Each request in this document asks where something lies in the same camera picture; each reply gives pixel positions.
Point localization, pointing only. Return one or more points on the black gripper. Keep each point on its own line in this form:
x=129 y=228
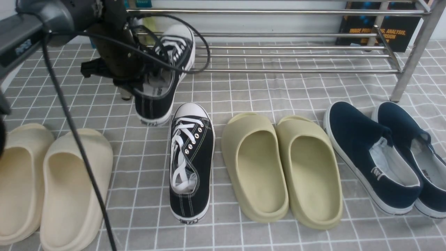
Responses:
x=121 y=55

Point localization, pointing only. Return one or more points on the black canvas sneaker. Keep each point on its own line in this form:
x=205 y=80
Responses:
x=154 y=99
x=190 y=163

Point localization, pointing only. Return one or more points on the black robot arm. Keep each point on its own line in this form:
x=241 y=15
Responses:
x=42 y=23

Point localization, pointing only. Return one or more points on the navy slip-on shoe left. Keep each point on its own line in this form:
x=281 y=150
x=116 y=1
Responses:
x=369 y=151

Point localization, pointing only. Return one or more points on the navy slip-on shoe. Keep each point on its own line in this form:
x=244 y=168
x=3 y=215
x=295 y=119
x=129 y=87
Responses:
x=369 y=151
x=414 y=144

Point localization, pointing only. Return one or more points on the navy slip-on shoe right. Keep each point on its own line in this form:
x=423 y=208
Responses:
x=414 y=144

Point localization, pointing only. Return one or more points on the silver metal shoe rack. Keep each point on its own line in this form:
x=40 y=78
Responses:
x=430 y=15

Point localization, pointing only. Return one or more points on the cream foam slipper far left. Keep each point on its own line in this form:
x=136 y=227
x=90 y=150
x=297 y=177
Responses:
x=21 y=181

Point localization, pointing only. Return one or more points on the cream foam slipper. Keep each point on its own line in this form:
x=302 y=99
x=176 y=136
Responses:
x=21 y=181
x=71 y=215

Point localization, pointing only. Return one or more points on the olive foam slipper left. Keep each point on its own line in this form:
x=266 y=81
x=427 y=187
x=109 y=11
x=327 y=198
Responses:
x=250 y=151

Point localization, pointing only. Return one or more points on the olive foam slipper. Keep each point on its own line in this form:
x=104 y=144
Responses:
x=311 y=172
x=250 y=151

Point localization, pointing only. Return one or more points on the olive foam slipper right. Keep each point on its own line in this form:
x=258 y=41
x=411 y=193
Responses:
x=311 y=172

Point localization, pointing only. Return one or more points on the black book orange text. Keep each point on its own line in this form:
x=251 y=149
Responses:
x=397 y=30

